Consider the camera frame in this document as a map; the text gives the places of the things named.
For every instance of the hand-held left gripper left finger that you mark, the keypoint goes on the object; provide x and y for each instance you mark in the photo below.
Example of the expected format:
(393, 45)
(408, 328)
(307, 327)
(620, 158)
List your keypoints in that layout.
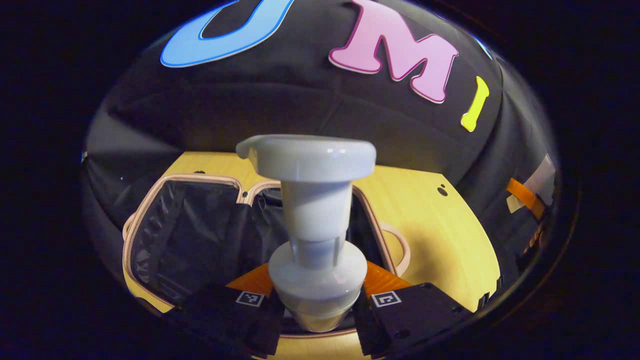
(265, 330)

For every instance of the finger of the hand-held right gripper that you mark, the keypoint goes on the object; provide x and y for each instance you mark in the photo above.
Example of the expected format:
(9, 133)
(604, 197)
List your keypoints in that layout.
(525, 197)

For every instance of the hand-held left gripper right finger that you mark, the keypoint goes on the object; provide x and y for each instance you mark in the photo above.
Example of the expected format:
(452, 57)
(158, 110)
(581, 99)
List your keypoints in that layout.
(370, 330)

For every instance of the pink suitcase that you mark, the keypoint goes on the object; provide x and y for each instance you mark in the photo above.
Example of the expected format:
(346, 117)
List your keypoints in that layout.
(190, 235)

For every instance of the white pump bottle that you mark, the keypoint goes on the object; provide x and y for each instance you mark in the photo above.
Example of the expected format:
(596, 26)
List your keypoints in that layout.
(312, 215)

